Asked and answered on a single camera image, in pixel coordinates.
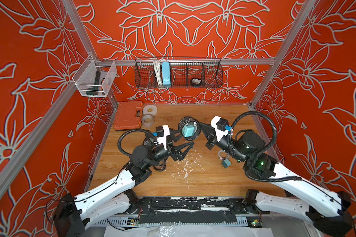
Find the light blue power bank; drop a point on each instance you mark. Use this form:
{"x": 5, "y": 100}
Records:
{"x": 166, "y": 75}

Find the dark green flashlight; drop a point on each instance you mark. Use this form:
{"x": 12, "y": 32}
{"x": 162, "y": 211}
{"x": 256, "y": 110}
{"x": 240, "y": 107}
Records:
{"x": 94, "y": 89}

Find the teal charger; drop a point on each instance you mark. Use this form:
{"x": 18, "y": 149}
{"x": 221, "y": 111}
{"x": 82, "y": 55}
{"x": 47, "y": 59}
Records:
{"x": 226, "y": 163}
{"x": 188, "y": 130}

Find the clear acrylic wall box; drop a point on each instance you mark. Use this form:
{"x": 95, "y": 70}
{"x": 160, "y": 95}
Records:
{"x": 85, "y": 76}

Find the orange plastic tool case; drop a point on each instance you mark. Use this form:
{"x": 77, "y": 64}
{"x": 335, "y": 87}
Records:
{"x": 128, "y": 115}

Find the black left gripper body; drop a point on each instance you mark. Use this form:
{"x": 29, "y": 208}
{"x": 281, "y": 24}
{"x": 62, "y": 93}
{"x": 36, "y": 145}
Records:
{"x": 159, "y": 156}

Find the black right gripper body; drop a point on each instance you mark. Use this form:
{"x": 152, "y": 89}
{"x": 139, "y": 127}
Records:
{"x": 229, "y": 146}

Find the white tape roll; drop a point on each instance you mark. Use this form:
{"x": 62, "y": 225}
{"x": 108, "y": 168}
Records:
{"x": 150, "y": 110}

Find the black wire wall basket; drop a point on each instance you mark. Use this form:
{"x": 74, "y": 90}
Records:
{"x": 148, "y": 72}

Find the clear black-rimmed pouch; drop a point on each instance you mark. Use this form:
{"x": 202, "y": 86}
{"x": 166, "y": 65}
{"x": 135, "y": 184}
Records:
{"x": 161, "y": 166}
{"x": 186, "y": 121}

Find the teal charger front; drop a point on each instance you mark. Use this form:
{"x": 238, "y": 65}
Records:
{"x": 188, "y": 130}

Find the clear tape roll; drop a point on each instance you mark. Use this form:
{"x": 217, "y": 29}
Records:
{"x": 147, "y": 120}

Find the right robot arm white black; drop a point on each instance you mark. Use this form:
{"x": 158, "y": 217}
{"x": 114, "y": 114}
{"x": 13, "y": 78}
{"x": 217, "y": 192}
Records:
{"x": 326, "y": 210}

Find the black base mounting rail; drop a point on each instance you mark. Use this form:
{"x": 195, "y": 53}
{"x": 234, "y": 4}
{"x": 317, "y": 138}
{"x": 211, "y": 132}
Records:
{"x": 223, "y": 211}

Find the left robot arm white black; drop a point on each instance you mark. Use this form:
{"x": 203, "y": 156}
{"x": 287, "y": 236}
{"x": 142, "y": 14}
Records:
{"x": 75, "y": 214}

